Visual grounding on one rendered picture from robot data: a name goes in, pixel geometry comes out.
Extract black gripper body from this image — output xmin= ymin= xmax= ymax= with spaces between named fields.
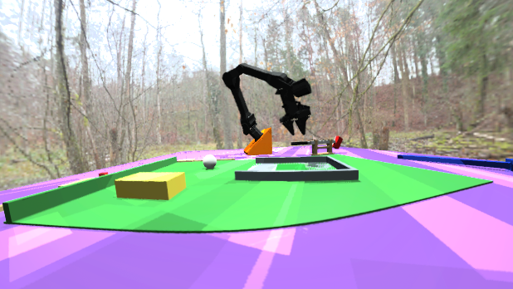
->
xmin=280 ymin=100 xmax=311 ymax=123

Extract yellow rectangular block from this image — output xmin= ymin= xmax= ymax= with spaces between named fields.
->
xmin=114 ymin=172 xmax=186 ymax=200

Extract blue golf putter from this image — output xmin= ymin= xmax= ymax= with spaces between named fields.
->
xmin=398 ymin=154 xmax=513 ymax=171

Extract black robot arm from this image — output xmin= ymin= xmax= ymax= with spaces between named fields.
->
xmin=222 ymin=62 xmax=311 ymax=141

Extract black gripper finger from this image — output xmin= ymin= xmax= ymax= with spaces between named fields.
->
xmin=294 ymin=116 xmax=309 ymax=135
xmin=282 ymin=120 xmax=294 ymax=135

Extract white ball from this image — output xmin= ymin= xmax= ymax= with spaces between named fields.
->
xmin=203 ymin=155 xmax=217 ymax=169

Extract green flat mat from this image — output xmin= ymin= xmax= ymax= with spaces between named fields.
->
xmin=3 ymin=154 xmax=493 ymax=233

